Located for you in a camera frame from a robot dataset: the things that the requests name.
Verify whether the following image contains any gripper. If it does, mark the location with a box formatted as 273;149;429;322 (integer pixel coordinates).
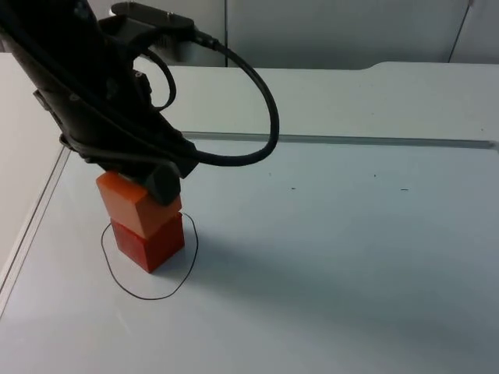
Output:
33;65;196;206

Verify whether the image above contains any orange cube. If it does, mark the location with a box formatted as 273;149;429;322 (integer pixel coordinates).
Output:
96;172;184;239

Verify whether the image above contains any red cube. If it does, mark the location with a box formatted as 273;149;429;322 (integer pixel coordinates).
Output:
110;212;186;273

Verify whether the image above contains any grey-framed whiteboard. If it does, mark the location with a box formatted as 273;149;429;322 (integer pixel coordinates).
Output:
0;130;499;374

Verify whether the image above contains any thin black cable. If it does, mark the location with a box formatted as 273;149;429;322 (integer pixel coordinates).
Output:
143;48;178;112

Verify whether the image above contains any thick black cable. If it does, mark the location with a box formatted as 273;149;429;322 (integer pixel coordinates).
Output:
182;30;281;168

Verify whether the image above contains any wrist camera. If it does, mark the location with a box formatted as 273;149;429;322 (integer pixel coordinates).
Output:
97;1;196;62

